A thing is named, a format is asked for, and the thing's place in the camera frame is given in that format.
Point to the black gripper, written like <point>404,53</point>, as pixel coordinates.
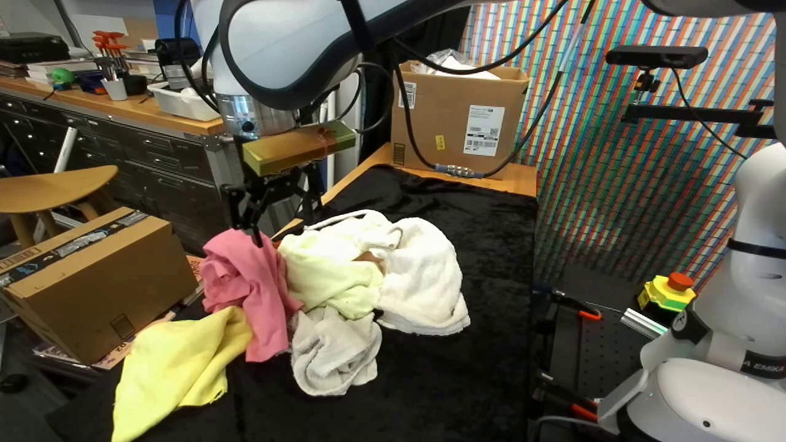
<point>253,194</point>

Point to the pink cloth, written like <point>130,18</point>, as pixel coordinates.
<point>246,273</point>

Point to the pale yellow-green t-shirt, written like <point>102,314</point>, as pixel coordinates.
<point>329,273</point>

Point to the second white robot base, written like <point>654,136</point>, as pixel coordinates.
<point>718,371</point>

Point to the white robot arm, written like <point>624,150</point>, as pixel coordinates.
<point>279,58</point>

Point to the wooden workbench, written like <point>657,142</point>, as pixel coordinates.
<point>164,161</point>

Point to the white plastic tray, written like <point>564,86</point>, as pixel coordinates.
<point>183,104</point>

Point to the small white towel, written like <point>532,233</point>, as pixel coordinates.
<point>332,355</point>

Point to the large white knit towel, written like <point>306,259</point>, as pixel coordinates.
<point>422,290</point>

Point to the bright yellow cloth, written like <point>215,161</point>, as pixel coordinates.
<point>175,363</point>

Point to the cardboard box beside table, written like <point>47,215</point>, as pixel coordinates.
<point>96,285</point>

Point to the cardboard box with label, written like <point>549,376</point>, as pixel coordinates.
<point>465,124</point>

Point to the wooden stool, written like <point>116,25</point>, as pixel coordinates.
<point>32,198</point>

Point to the black table cloth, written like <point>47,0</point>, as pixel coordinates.
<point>431,388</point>

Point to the emergency stop button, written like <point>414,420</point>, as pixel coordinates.
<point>668,293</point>

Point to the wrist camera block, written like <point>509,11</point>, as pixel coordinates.
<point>295,147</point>

